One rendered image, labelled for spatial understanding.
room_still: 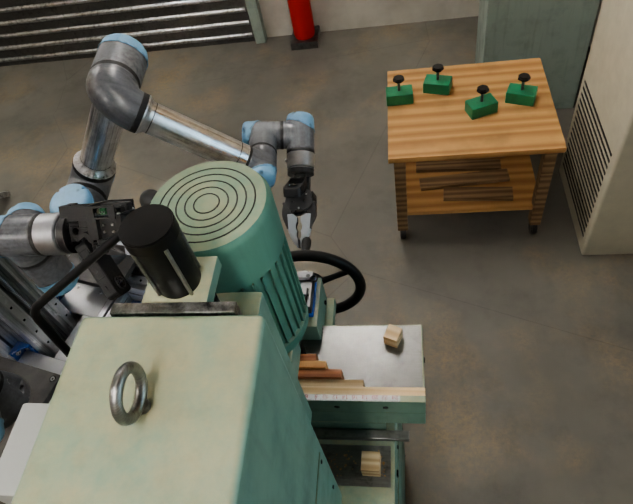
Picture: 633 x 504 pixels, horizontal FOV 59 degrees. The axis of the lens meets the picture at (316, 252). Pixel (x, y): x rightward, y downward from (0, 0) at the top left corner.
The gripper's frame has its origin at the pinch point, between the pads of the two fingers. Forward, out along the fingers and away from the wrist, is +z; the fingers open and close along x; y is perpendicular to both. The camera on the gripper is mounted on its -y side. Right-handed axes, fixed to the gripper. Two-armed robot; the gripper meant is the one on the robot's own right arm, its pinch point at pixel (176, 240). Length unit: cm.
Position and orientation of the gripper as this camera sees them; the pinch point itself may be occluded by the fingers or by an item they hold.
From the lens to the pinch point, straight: 97.8
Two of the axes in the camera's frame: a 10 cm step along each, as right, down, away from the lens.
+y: -0.7, -9.7, -2.5
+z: 9.8, -0.3, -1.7
